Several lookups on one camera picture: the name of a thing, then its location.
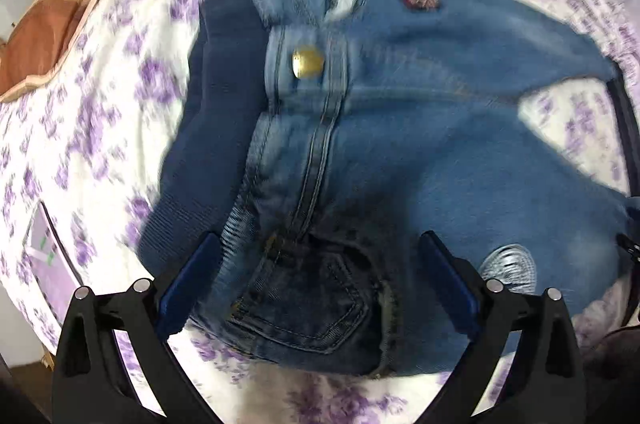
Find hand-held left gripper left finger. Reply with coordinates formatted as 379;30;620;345
51;231;221;424

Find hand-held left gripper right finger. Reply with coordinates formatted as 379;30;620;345
419;230;588;424

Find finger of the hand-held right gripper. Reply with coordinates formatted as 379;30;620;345
606;76;633;197

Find blue denim pants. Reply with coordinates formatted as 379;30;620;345
137;0;640;377

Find pale printed box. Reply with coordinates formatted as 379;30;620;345
20;201;83;320

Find purple floral bed sheet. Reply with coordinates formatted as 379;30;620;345
0;0;640;424

